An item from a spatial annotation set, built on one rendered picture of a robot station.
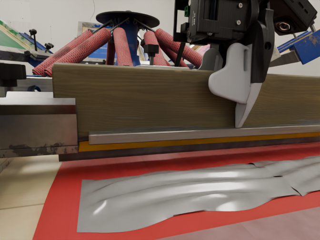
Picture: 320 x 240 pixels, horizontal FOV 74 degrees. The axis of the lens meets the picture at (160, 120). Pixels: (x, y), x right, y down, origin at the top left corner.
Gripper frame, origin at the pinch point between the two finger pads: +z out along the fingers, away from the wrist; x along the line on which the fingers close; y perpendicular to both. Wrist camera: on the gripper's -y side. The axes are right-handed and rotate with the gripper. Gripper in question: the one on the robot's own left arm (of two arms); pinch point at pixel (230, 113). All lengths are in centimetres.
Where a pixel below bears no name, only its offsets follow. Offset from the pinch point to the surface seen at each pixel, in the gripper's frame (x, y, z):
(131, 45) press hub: -80, -1, -18
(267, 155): 2.0, -5.0, 5.3
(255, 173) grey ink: 7.3, 1.7, 4.8
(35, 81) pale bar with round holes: -21.5, 26.9, -2.5
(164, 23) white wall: -413, -124, -111
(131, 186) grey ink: 6.9, 14.0, 4.9
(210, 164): 3.1, 4.2, 5.4
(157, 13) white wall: -413, -108, -128
